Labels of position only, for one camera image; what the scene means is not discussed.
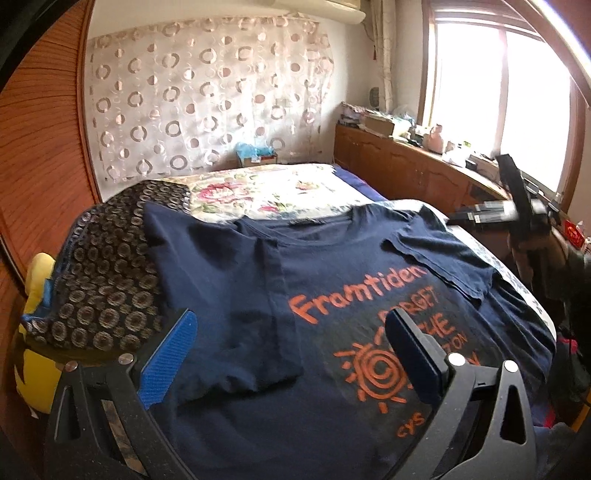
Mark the dark circle-patterned cushion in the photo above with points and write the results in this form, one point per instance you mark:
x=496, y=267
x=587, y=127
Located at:
x=106, y=277

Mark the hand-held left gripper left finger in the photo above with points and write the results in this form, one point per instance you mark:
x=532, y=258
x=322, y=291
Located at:
x=167, y=362

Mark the window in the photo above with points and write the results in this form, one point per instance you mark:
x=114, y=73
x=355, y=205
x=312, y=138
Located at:
x=498, y=83

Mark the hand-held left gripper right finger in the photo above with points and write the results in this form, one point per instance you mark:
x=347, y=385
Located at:
x=412, y=350

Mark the box with blue bags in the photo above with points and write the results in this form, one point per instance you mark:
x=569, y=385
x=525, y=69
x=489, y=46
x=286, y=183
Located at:
x=256, y=154

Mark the wooden wardrobe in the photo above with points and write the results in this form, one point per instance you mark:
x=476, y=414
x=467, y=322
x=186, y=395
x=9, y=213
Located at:
x=41, y=161

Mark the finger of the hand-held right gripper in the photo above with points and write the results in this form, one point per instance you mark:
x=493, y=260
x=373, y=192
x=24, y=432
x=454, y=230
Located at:
x=478, y=219
x=480, y=207

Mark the wooden cabinet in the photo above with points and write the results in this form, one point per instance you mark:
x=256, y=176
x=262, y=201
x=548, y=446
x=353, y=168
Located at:
x=406, y=166

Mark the pile of books and boxes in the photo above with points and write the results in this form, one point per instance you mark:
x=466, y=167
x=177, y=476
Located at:
x=369, y=120

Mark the floral blanket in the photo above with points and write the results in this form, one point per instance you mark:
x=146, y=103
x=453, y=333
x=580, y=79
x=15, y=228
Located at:
x=258, y=189

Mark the navy printed t-shirt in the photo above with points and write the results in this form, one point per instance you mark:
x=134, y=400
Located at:
x=286, y=295

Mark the circle-patterned sheer curtain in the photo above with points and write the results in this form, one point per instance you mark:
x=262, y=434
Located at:
x=203, y=92

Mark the pink figurine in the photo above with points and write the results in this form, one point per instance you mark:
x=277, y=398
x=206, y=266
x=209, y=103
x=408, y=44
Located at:
x=435, y=137

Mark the red box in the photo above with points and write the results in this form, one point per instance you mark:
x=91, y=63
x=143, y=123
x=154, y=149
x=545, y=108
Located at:
x=575, y=233

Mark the beige window curtain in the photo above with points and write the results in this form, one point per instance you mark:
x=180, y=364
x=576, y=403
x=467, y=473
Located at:
x=383, y=50

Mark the white air conditioner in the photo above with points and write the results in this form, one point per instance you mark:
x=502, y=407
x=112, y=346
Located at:
x=332, y=10

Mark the yellow plush toy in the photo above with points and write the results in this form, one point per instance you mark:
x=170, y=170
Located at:
x=37, y=369

